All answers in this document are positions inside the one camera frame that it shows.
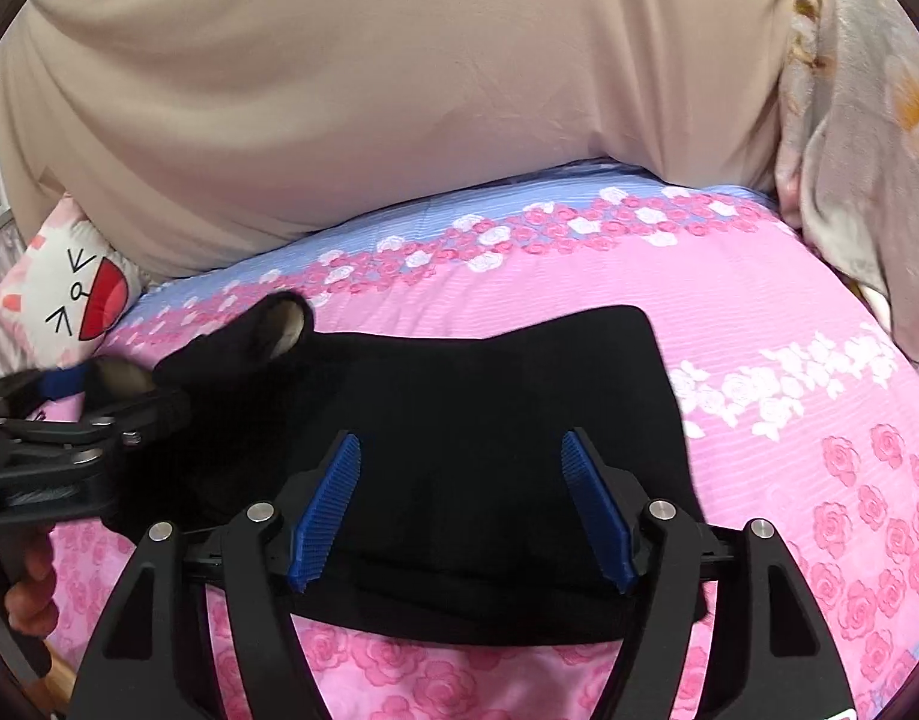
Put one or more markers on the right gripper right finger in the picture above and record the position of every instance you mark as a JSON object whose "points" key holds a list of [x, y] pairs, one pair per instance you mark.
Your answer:
{"points": [[771, 653]]}

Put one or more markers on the person's left hand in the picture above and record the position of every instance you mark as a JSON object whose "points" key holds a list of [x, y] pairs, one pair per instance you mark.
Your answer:
{"points": [[30, 601]]}

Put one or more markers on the grey floral blanket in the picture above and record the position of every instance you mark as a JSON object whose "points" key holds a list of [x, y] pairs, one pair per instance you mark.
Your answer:
{"points": [[847, 170]]}

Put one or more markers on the white cat face pillow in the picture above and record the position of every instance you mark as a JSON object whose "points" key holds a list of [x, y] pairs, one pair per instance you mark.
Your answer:
{"points": [[67, 291]]}

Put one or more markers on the pink floral bed sheet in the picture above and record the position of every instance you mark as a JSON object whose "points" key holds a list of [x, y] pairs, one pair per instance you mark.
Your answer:
{"points": [[797, 405]]}

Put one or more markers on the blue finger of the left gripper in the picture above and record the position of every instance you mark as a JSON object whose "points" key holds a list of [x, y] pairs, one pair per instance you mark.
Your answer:
{"points": [[64, 382]]}

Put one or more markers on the black pants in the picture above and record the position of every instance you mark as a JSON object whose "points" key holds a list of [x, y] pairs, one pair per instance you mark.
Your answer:
{"points": [[461, 529]]}

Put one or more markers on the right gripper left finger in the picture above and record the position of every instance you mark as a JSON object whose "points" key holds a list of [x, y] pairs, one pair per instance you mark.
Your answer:
{"points": [[150, 655]]}

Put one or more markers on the beige headboard cushion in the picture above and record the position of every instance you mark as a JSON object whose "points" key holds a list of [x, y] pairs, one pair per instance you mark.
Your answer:
{"points": [[196, 133]]}

